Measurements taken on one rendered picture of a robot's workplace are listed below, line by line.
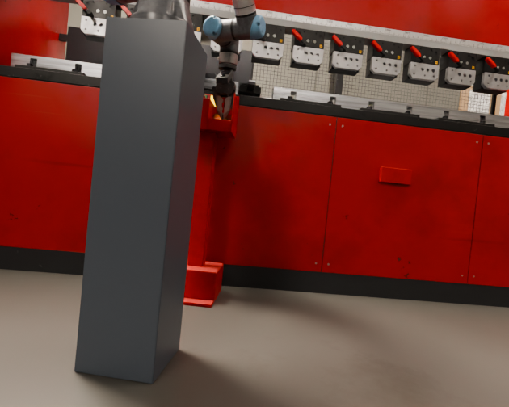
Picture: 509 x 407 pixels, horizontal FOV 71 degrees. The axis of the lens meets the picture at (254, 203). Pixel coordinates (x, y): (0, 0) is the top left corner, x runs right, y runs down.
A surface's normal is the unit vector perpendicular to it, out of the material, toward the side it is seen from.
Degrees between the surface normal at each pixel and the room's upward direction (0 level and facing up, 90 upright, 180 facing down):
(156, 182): 90
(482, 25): 90
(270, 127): 90
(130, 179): 90
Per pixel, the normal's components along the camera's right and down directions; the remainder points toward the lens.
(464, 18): 0.09, 0.03
